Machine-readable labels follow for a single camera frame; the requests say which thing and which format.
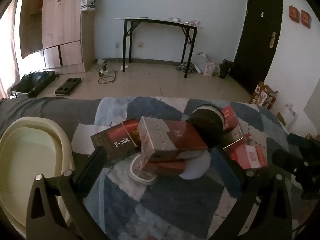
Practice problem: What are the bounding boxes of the red grey cigarette box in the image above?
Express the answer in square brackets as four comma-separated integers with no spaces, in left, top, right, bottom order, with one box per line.
[138,116,208,176]

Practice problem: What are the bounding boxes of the red white small box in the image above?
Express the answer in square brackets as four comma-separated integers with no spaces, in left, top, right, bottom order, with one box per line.
[229,145,267,170]

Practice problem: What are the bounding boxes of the cream plastic basin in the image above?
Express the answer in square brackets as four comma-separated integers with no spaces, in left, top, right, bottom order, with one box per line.
[1,116,75,237]

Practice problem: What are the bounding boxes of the red cigarette box under jar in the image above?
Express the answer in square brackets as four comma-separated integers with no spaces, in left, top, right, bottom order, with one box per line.
[222,105,244,150]

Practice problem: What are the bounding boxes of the black cylindrical jar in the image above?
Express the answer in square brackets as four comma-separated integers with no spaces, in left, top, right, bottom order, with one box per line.
[186,104,225,150]

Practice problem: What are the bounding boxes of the white round lid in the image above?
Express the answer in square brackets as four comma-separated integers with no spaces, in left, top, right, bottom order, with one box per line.
[129,154,157,185]

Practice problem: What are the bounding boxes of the dark red cigarette box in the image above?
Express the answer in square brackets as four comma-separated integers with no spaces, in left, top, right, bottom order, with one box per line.
[91,118,141,165]

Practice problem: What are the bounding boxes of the grey bed sheet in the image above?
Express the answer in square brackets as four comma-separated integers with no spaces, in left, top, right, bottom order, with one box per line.
[0,97,100,140]

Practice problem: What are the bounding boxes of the black foam tray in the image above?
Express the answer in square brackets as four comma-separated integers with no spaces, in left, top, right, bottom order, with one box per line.
[54,77,82,96]

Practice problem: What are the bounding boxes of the black open suitcase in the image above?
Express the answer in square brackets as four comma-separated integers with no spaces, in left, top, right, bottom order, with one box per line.
[9,71,56,98]

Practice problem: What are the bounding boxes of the black door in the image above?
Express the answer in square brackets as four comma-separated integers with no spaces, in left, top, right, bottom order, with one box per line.
[229,0,283,95]

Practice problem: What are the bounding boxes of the wooden wardrobe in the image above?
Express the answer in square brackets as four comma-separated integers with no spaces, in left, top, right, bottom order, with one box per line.
[16,0,94,74]

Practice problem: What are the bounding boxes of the black folding table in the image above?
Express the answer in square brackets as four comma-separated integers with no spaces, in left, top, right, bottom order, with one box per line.
[116,16,199,78]

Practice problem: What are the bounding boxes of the cardboard box by wall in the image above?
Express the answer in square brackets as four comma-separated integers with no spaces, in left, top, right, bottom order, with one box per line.
[249,81,278,110]

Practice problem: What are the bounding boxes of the tangled floor cable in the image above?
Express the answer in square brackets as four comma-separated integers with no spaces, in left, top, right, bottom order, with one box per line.
[97,63,119,85]

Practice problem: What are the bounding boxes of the red wall decorations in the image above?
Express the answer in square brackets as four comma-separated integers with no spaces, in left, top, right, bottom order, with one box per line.
[289,6,311,29]

